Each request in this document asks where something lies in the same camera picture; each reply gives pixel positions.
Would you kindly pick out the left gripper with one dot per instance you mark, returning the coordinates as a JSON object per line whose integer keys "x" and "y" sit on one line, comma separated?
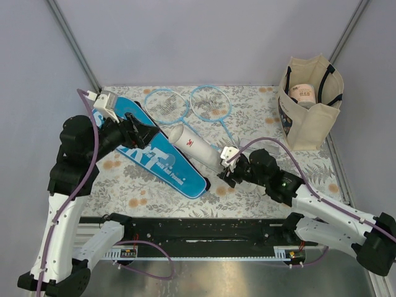
{"x": 136, "y": 133}

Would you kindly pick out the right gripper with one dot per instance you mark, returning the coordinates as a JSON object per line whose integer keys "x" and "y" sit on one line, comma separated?
{"x": 228, "y": 176}

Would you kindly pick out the blue racket cover bag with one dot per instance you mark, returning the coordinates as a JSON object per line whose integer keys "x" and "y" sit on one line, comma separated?
{"x": 160, "y": 158}

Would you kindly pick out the white shuttlecock tube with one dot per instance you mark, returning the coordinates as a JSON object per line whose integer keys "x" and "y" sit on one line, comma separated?
{"x": 196, "y": 147}

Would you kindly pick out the blue badminton racket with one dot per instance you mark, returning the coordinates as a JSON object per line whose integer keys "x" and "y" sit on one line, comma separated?
{"x": 211, "y": 104}
{"x": 168, "y": 107}

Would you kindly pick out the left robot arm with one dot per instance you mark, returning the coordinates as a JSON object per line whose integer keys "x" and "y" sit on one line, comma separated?
{"x": 58, "y": 270}

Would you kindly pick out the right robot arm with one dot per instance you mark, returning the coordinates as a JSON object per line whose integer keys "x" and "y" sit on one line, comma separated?
{"x": 317, "y": 218}

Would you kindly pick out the floral table mat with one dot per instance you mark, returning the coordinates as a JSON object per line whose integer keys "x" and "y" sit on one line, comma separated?
{"x": 124, "y": 187}

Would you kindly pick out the beige canvas tote bag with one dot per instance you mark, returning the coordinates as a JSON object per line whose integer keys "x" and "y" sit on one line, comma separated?
{"x": 306, "y": 127}

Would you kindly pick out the paper roll in tote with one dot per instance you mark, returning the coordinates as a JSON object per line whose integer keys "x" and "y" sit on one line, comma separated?
{"x": 303, "y": 94}

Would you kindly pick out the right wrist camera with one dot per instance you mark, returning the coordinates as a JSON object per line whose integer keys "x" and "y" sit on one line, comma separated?
{"x": 229, "y": 157}

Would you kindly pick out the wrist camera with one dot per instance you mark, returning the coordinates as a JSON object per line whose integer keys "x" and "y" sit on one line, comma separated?
{"x": 229, "y": 157}
{"x": 105, "y": 103}

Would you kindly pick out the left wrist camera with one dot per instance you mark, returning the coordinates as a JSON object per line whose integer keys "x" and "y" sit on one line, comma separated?
{"x": 105, "y": 103}

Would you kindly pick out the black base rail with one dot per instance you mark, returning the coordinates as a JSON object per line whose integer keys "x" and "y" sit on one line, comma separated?
{"x": 196, "y": 238}

